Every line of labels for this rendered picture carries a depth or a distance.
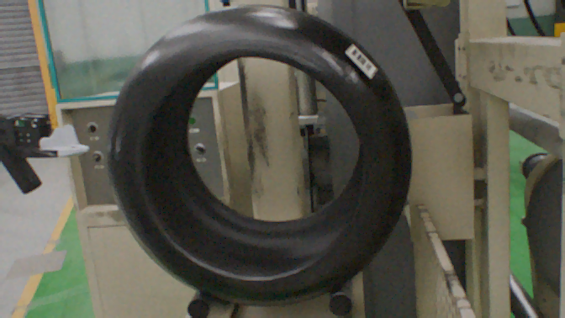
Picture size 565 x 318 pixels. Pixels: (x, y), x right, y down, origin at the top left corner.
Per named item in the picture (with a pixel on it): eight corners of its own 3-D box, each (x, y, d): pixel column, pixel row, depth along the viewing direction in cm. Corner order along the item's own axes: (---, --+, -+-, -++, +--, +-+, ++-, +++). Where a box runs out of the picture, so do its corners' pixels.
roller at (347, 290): (333, 246, 135) (332, 230, 134) (351, 246, 134) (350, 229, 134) (329, 317, 101) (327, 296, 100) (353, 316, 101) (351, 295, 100)
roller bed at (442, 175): (403, 214, 147) (397, 108, 140) (457, 212, 145) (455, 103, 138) (411, 241, 127) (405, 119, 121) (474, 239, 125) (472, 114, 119)
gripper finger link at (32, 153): (54, 151, 105) (12, 149, 106) (54, 159, 106) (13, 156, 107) (66, 146, 110) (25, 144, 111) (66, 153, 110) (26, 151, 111)
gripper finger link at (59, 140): (78, 129, 105) (34, 128, 106) (81, 158, 107) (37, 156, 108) (86, 126, 108) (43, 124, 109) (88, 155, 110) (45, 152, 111)
